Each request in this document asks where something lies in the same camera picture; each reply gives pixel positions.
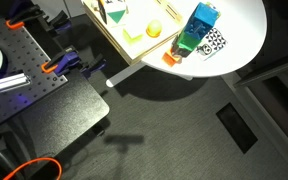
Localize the wooden tray box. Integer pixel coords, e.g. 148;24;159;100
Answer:
81;0;181;64

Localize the white table leg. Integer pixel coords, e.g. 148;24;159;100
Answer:
105;61;193;89

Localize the orange small block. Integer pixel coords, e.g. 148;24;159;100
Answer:
162;50;180;67

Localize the yellow-green angular block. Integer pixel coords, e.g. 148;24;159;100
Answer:
123;29;143;45

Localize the yellow dome toy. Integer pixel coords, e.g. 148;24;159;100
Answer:
146;20;162;38

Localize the green cube block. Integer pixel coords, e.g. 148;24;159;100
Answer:
172;32;200;57

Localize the green triangle block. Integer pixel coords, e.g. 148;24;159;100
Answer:
109;10;125;23

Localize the black white patterned cube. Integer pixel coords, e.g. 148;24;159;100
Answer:
196;28;228;61

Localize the blue cube block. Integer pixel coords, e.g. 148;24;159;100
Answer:
184;2;219;40

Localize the black floor outlet cover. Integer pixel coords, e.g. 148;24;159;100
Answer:
216;103;258;154

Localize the black cart top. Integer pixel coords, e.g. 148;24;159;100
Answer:
0;71;110;159

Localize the white round table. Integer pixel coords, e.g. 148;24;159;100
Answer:
142;0;267;77

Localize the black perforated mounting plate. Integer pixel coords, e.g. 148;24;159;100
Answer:
0;17;67;124

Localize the orange cable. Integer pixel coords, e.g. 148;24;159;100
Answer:
3;157;63;180

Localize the aluminium extrusion rail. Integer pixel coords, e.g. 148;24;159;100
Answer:
0;73;31;93

